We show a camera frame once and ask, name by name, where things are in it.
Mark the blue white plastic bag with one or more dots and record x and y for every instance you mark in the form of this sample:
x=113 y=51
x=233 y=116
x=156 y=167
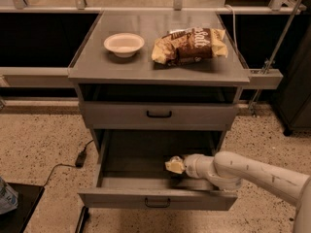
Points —
x=8 y=198

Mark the open grey lower drawer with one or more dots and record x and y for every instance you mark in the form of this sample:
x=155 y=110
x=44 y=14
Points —
x=130 y=173

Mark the black power adapter with cable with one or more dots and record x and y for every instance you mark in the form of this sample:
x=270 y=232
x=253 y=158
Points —
x=79 y=162

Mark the white paper bowl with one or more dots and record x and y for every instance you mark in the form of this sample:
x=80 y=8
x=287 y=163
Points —
x=124 y=45

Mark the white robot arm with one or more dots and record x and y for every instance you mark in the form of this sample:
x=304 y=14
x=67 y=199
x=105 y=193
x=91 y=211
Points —
x=227 y=170

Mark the black tray on floor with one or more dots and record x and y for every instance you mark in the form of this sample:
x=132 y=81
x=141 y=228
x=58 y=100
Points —
x=16 y=220

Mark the dark cabinet at right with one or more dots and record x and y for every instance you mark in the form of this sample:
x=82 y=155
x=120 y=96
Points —
x=292 y=99

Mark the grey drawer cabinet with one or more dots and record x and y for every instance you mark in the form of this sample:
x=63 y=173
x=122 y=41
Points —
x=100 y=76

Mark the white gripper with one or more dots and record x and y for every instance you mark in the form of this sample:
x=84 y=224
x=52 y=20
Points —
x=191 y=163

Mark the closed grey upper drawer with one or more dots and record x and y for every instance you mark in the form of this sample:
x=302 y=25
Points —
x=158 y=116

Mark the brown yellow chip bag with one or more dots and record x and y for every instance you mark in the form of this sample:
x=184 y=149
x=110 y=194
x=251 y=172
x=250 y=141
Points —
x=189 y=46

